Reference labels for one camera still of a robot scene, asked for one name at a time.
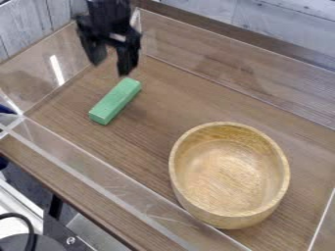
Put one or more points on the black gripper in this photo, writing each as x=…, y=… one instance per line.
x=105, y=25

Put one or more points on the green rectangular block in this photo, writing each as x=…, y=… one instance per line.
x=114, y=100

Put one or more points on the brown wooden bowl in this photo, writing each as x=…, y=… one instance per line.
x=229, y=174

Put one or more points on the clear acrylic tray walls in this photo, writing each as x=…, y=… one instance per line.
x=201, y=77

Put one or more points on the black table leg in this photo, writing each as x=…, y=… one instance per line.
x=54, y=207

